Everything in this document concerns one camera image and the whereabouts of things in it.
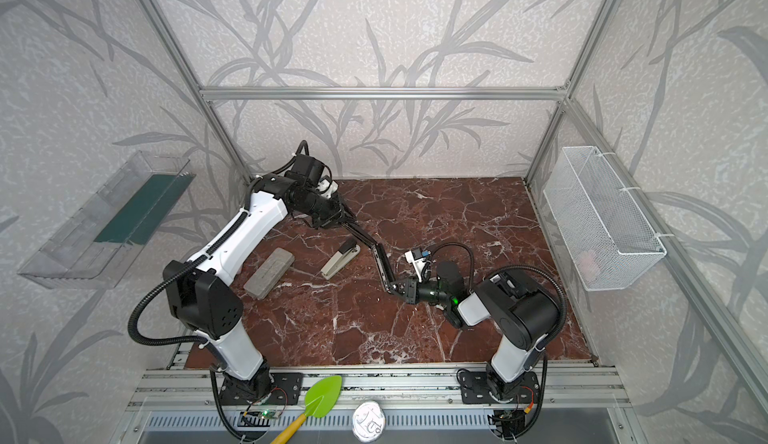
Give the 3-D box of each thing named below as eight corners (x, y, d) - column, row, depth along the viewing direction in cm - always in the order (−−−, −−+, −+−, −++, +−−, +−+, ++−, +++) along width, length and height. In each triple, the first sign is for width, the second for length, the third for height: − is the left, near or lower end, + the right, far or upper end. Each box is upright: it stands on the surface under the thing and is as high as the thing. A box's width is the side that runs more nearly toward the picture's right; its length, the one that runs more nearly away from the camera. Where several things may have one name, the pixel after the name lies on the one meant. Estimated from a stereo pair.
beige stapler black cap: (321, 274, 96) (317, 267, 92) (352, 244, 104) (349, 236, 100) (330, 282, 95) (327, 274, 91) (361, 250, 102) (359, 242, 98)
